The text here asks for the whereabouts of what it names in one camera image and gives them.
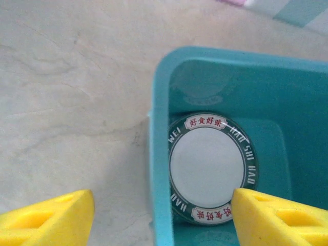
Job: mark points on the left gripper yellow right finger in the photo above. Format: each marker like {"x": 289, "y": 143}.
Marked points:
{"x": 251, "y": 217}

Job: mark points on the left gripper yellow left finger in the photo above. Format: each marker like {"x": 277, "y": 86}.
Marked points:
{"x": 77, "y": 212}

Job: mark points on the white plate lettered dark rim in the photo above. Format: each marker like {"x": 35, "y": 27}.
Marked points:
{"x": 205, "y": 166}

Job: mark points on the teal plastic bin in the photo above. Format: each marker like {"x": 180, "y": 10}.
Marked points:
{"x": 161, "y": 153}

